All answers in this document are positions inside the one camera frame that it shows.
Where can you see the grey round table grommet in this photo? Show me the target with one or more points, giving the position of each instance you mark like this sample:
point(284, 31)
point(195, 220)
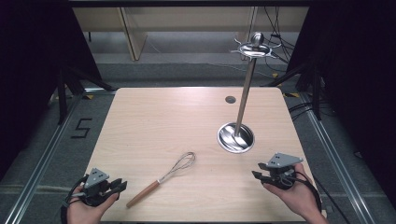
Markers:
point(230, 100)

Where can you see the aluminium floor rail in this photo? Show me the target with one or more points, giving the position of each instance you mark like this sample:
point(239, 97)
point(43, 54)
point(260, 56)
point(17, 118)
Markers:
point(339, 168)
point(40, 168)

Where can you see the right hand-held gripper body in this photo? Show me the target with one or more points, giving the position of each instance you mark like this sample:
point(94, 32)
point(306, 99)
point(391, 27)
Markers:
point(281, 161)

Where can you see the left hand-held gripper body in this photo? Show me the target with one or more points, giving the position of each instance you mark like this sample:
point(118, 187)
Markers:
point(96, 180)

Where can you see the yellow black floor tape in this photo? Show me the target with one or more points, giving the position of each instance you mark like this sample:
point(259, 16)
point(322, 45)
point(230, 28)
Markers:
point(291, 95)

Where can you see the black metal stand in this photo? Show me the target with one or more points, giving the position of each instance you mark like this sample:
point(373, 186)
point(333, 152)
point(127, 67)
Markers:
point(62, 96)
point(316, 93)

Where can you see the black curtain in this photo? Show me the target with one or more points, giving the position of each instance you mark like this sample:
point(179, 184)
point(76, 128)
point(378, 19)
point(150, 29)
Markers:
point(34, 77)
point(358, 77)

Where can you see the person's left hand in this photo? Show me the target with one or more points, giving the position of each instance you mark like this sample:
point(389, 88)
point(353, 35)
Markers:
point(85, 214)

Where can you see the person's right hand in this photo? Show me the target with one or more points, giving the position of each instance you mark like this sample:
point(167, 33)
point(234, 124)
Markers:
point(299, 196)

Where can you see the steel utensil hanging stand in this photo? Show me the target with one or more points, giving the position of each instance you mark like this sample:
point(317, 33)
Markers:
point(244, 99)

